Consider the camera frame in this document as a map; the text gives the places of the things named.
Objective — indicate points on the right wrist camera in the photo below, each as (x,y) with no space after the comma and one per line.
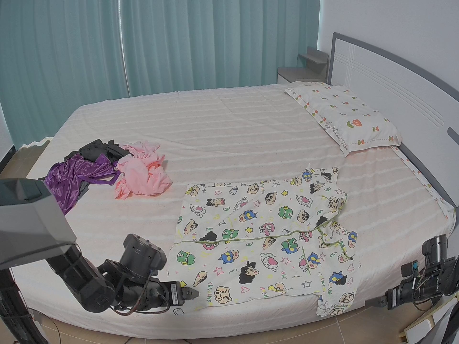
(408,271)

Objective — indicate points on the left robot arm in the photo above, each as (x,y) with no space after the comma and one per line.
(21,220)

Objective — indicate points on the white printed pyjama top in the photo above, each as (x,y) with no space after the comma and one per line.
(258,242)

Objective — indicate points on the purple garment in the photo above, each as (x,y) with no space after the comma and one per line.
(71,177)

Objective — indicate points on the black garment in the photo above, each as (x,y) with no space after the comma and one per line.
(96,151)

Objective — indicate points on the bed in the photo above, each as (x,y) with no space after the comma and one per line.
(233,131)

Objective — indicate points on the grey bedside table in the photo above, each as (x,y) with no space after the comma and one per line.
(301,72)

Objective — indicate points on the pink garment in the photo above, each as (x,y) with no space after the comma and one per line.
(143,177)

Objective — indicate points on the blue-green curtain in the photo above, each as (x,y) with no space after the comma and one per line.
(222,30)
(61,56)

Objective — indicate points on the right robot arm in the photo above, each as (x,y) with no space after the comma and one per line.
(435,249)

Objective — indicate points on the white printed pillow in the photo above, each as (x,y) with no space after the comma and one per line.
(344,116)

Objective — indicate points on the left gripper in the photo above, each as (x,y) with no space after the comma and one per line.
(175,292)

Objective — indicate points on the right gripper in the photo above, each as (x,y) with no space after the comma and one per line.
(400,295)

